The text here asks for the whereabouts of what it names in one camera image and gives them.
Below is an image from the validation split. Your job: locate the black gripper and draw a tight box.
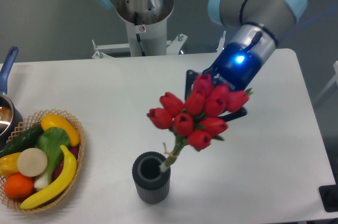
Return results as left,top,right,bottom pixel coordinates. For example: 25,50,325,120
184,43,262,123

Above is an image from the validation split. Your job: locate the red tulip bouquet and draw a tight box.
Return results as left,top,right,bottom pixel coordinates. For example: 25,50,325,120
147,74,252,172

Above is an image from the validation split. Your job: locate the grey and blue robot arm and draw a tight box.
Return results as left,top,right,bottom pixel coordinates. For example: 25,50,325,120
96,0,307,91

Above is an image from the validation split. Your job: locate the dark grey ribbed vase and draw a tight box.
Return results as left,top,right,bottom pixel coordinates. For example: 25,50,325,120
132,152,171,204

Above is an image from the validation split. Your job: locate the black device at table edge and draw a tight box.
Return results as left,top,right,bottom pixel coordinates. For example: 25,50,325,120
318,184,337,212

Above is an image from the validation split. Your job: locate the dark red vegetable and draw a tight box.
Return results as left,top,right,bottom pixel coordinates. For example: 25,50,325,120
53,145,79,181

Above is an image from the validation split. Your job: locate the green bok choy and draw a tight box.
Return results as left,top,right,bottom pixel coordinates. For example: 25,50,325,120
34,127,70,191

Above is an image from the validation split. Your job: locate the yellow banana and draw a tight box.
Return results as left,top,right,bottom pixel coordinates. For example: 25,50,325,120
20,145,77,210

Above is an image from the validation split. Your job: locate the woven wicker basket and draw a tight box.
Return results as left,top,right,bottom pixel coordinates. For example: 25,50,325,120
1,109,86,214

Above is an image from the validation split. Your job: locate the green cucumber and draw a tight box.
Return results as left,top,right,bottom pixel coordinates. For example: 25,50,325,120
1,124,44,157

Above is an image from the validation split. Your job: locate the beige round disc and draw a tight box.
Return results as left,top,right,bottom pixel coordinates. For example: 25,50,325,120
17,148,48,177

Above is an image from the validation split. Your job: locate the yellow bell pepper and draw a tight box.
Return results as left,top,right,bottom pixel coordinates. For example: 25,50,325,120
0,152,21,177

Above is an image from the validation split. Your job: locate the orange fruit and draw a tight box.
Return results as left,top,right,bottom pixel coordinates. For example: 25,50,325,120
4,173,34,199

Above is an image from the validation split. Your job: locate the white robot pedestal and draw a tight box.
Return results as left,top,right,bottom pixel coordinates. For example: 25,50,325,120
91,0,227,59

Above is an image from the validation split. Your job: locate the white frame at right edge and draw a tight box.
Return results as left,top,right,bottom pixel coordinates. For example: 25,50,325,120
314,61,337,107

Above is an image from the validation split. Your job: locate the blue handled saucepan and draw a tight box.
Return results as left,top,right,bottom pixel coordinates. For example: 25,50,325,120
1,46,23,150

